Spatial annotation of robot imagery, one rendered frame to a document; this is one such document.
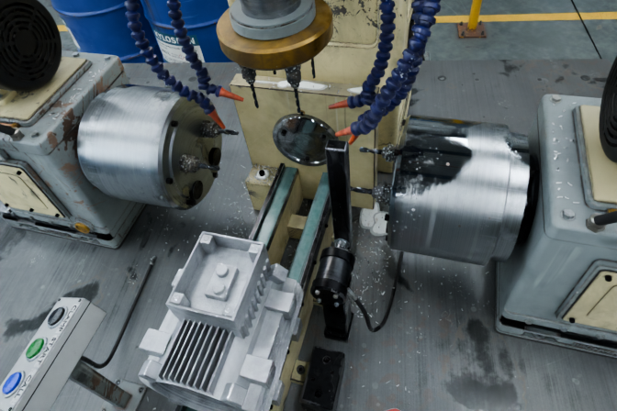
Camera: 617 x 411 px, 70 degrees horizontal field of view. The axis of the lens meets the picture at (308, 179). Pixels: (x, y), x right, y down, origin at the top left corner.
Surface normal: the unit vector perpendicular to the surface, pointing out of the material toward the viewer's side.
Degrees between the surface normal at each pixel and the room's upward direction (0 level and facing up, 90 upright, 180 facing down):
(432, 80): 0
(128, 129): 28
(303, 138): 90
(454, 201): 47
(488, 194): 39
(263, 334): 0
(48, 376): 67
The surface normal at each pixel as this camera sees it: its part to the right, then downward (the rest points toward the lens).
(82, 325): 0.84, -0.12
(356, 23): -0.27, 0.75
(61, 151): 0.96, 0.14
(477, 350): -0.10, -0.65
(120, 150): -0.26, 0.11
